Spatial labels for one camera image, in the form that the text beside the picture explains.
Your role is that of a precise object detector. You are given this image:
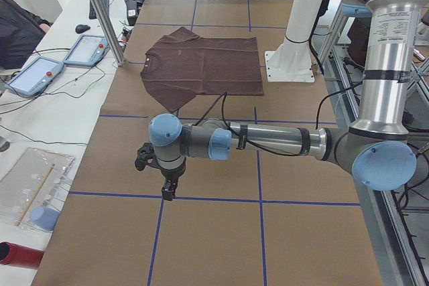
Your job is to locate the white pedestal column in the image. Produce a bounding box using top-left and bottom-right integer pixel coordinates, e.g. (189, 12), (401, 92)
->
(265, 0), (322, 82)

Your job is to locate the blue plastic cup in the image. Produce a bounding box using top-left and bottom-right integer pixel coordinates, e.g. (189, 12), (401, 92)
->
(30, 206), (60, 231)

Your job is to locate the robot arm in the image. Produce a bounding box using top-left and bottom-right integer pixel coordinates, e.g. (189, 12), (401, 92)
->
(147, 0), (428, 201)

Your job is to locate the aluminium frame post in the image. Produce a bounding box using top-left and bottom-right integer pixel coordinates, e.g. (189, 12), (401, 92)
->
(90, 0), (125, 66)

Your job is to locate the black keyboard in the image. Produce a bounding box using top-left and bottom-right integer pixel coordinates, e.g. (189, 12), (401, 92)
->
(88, 0), (111, 20)

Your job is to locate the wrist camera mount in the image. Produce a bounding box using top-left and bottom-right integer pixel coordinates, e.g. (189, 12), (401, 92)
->
(135, 143), (160, 171)

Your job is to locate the aluminium frame rack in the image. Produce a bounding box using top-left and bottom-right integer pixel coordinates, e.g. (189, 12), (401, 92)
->
(326, 0), (428, 285)

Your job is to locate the brown t-shirt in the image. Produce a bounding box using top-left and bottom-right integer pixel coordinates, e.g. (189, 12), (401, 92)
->
(141, 27), (263, 113)

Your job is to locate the near teach pendant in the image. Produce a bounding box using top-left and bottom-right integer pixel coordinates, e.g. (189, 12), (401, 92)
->
(5, 56), (64, 97)

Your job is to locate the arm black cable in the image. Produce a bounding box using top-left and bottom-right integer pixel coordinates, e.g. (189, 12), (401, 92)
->
(195, 78), (365, 157)

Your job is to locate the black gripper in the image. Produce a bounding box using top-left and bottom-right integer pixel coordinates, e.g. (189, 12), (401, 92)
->
(161, 165), (186, 201)

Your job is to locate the clear plastic bag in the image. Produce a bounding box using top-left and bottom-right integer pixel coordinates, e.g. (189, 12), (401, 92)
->
(1, 148), (75, 231)

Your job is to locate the far teach pendant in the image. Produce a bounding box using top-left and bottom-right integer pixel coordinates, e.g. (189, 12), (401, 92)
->
(63, 34), (108, 67)

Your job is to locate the black computer mouse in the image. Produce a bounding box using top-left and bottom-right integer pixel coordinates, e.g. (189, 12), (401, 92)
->
(75, 24), (90, 34)

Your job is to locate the black power adapter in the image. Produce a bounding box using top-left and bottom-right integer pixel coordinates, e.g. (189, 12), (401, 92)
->
(125, 0), (139, 26)

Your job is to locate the person in black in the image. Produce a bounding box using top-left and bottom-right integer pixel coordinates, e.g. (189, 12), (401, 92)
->
(1, 0), (50, 70)

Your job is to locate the teach pendant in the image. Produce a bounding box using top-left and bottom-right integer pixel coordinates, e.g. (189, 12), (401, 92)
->
(63, 34), (108, 67)
(5, 56), (64, 97)

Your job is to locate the red cylinder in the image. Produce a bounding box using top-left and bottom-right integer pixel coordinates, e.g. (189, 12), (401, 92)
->
(1, 242), (44, 269)

